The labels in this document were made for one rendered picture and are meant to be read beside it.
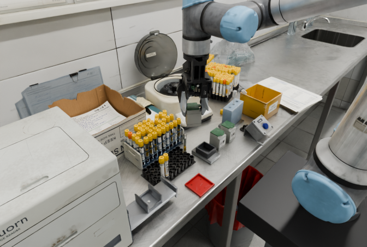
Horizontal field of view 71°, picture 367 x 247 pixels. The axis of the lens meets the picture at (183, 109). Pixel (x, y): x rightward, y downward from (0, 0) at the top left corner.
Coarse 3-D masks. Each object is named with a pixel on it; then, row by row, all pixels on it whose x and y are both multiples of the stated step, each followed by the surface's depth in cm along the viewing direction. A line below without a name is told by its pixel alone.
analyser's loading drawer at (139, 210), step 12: (168, 180) 76; (144, 192) 74; (156, 192) 71; (168, 192) 75; (132, 204) 72; (144, 204) 69; (156, 204) 70; (132, 216) 68; (144, 216) 68; (132, 228) 65
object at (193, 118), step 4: (188, 112) 80; (192, 112) 80; (196, 112) 80; (200, 112) 80; (188, 116) 81; (192, 116) 81; (196, 116) 81; (200, 116) 81; (188, 120) 81; (192, 120) 82; (196, 120) 82; (200, 120) 82; (188, 124) 82; (192, 124) 82; (196, 124) 83; (200, 124) 83
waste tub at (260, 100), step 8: (248, 88) 117; (256, 88) 122; (264, 88) 119; (240, 96) 115; (248, 96) 111; (256, 96) 124; (264, 96) 121; (272, 96) 118; (280, 96) 113; (248, 104) 113; (256, 104) 110; (264, 104) 107; (272, 104) 110; (248, 112) 115; (256, 112) 111; (264, 112) 108; (272, 112) 114
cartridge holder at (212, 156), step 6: (204, 144) 96; (210, 144) 94; (192, 150) 94; (198, 150) 92; (204, 150) 94; (210, 150) 94; (198, 156) 93; (204, 156) 91; (210, 156) 92; (216, 156) 92; (210, 162) 90
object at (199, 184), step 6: (198, 174) 85; (192, 180) 84; (198, 180) 84; (204, 180) 84; (186, 186) 82; (192, 186) 82; (198, 186) 82; (204, 186) 82; (210, 186) 81; (198, 192) 80; (204, 192) 79
